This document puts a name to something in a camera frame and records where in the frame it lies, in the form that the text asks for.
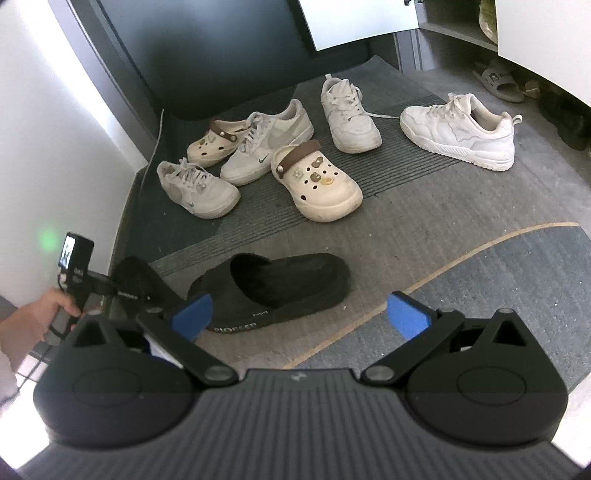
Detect black fuzzy slipper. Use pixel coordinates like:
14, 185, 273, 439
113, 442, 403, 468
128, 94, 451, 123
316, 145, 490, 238
187, 253, 351, 334

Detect grey-white swoosh sneaker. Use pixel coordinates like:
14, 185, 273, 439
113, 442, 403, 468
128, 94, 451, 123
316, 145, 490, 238
156, 158, 240, 219
221, 99, 315, 187

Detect cream clog with brown strap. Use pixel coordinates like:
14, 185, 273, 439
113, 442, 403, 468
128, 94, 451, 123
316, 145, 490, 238
270, 140, 363, 223

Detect white chunky sneaker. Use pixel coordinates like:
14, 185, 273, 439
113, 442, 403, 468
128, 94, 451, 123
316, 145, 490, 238
400, 93, 523, 172

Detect white lace-up sneaker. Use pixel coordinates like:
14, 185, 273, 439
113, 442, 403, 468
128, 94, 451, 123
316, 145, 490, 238
320, 74, 398, 154

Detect white cabinet door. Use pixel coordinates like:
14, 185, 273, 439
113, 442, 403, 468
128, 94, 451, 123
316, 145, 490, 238
495, 0, 591, 104
298, 0, 419, 51

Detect dark shoes in cabinet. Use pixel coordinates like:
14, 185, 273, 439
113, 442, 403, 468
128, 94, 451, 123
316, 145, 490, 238
538, 90, 590, 151

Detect person's left hand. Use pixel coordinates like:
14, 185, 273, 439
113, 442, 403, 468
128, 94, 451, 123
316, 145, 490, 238
1, 287, 82, 372

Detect dark ribbed door mat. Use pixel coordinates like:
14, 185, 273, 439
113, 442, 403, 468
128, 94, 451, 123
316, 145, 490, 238
125, 57, 452, 276

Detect grey rug with yellow line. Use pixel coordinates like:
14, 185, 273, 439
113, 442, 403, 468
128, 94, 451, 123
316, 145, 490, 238
153, 65, 590, 387

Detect grey slide sandal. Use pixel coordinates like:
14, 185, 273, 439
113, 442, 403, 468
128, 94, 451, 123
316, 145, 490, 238
473, 60, 525, 103

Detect shoe cabinet shelves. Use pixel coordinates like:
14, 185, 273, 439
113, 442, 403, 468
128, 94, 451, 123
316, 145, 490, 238
396, 0, 591, 153

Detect yellowish shoe on shelf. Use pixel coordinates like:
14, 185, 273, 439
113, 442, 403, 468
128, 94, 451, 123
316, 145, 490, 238
479, 0, 498, 44

